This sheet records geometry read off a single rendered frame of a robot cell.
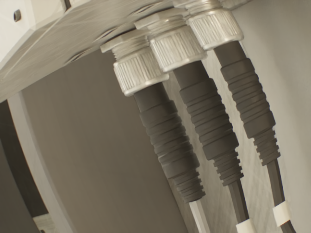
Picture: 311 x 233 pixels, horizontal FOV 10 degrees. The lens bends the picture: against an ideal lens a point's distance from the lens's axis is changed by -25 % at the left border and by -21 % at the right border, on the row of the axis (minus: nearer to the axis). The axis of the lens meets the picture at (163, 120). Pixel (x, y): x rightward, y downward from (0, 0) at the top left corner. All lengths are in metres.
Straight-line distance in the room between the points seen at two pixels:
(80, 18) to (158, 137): 0.13
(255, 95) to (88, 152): 0.18
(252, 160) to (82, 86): 0.10
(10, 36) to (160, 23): 0.13
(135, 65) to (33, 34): 0.16
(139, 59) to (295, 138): 0.06
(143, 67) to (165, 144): 0.02
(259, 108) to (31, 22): 0.13
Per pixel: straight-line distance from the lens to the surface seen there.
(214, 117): 0.63
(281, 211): 0.60
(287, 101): 0.66
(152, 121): 0.66
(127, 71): 0.66
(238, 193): 0.63
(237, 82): 0.60
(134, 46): 0.66
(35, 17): 0.49
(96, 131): 0.77
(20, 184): 1.63
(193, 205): 0.67
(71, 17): 0.52
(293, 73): 0.64
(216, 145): 0.63
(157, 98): 0.66
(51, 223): 1.62
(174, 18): 0.63
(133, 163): 0.77
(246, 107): 0.60
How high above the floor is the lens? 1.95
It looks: 41 degrees down
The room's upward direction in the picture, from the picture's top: 2 degrees counter-clockwise
